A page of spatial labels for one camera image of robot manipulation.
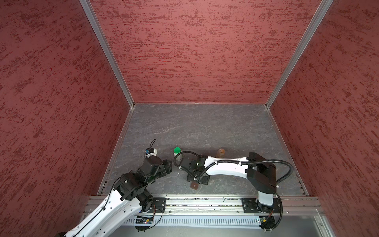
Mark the white bottle green cap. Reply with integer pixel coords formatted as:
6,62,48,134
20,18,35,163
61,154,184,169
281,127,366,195
173,147,182,159

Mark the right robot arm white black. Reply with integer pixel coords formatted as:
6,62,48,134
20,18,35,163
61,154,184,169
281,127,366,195
181,153,282,209

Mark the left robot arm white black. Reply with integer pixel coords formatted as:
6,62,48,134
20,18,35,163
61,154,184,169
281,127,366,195
57,156,172,237

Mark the amber pill bottle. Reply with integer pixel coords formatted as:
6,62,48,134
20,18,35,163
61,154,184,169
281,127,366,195
216,148,226,159

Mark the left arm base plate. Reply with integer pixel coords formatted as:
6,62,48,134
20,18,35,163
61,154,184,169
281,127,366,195
148,197,167,213

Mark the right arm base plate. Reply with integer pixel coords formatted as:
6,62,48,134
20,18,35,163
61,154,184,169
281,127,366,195
241,197,282,214

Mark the white slotted cable duct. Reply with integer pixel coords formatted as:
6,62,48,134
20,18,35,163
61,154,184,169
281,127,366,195
123,215,261,229

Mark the aluminium frame rail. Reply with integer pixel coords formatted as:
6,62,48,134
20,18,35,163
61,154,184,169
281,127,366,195
85,195,323,216

